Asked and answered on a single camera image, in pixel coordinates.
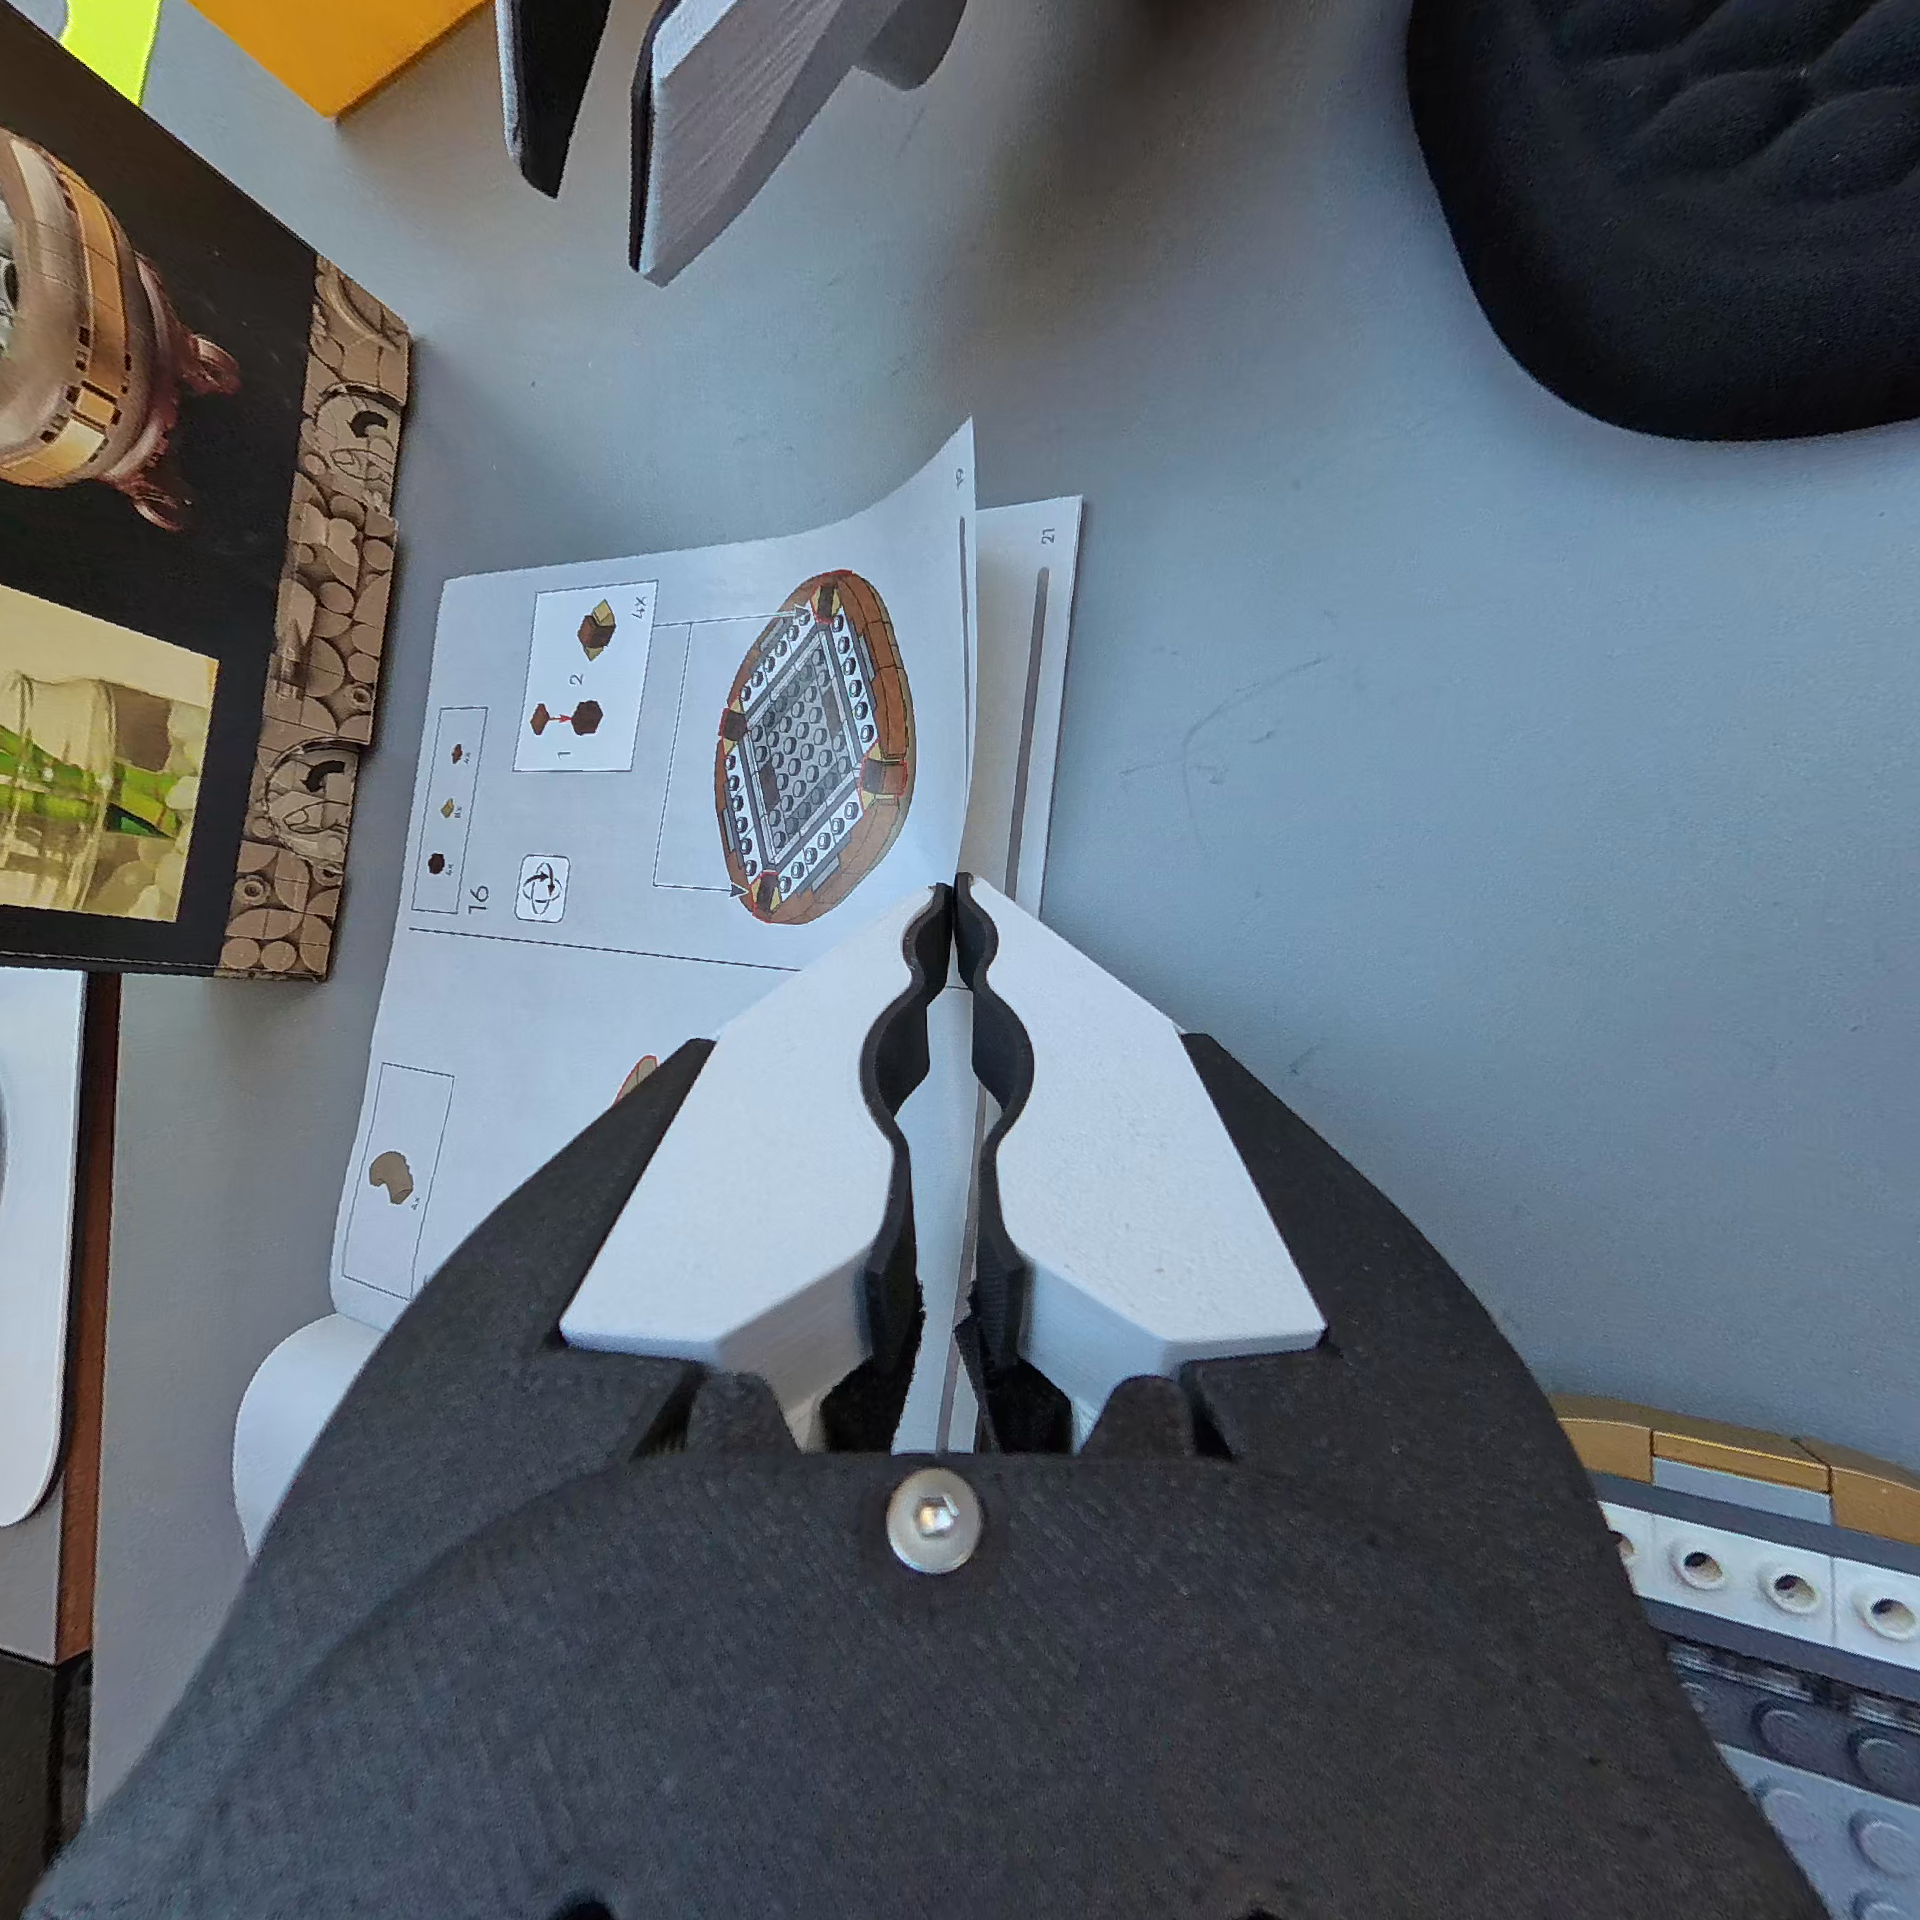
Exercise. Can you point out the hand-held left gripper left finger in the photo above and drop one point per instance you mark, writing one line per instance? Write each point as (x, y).
(720, 1200)

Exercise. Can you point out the neon yellow-green object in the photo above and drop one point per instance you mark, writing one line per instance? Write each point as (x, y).
(121, 37)

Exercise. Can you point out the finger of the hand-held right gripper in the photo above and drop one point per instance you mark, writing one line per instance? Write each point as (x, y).
(737, 119)
(548, 75)

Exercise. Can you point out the black lego set box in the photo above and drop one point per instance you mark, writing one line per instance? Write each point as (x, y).
(150, 494)

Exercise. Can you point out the lego instruction booklet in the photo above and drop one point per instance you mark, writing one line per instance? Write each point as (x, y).
(600, 975)

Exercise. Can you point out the round lego pot base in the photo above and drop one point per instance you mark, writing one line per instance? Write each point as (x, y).
(1802, 1650)

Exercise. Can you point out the white rounded object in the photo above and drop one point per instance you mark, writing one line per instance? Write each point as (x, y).
(293, 1423)

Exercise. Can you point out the black padded cushion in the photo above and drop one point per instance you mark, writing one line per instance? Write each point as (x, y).
(1697, 194)

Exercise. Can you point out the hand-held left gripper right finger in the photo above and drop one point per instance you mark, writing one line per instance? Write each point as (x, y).
(1156, 1200)

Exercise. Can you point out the yellow plastic bin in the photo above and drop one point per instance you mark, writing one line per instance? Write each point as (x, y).
(361, 44)

